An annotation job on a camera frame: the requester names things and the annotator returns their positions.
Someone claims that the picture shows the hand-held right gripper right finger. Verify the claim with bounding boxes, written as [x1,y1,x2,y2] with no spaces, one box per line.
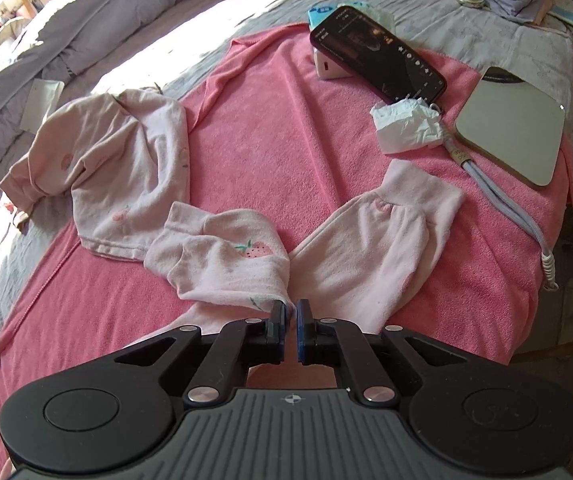
[295,299,470,407]

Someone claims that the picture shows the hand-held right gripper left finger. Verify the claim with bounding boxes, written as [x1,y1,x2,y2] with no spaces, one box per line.
[114,300,290,408]

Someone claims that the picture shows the pink strawberry print pants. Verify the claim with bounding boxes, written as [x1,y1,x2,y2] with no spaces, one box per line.
[144,159,467,390]

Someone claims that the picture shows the pink strawberry print top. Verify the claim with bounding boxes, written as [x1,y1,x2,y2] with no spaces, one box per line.
[0,87,190,263]

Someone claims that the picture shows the pink terry blanket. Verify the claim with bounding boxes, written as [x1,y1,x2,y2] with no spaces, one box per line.
[0,22,573,480]

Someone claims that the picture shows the crumpled white tissue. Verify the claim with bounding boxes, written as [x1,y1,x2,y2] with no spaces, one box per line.
[371,96,446,156]

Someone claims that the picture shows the white power bank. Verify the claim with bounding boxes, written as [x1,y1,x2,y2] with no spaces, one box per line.
[313,46,355,82]

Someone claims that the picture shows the black smartphone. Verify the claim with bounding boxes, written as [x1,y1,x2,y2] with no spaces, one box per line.
[309,5,448,106]

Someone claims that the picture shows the rounded square mirror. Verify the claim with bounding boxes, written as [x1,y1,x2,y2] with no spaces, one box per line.
[453,66,566,189]

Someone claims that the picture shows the teal tissue packet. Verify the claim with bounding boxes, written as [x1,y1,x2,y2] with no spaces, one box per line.
[308,2,398,33]

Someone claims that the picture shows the white paper sheet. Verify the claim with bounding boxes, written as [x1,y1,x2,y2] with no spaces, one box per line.
[21,78,66,133]

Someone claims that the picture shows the lilac floral duvet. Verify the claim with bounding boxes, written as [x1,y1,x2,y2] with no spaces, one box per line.
[0,0,312,198]

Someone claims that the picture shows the lilac braided cable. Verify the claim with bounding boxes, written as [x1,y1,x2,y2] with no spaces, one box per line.
[437,105,560,292]

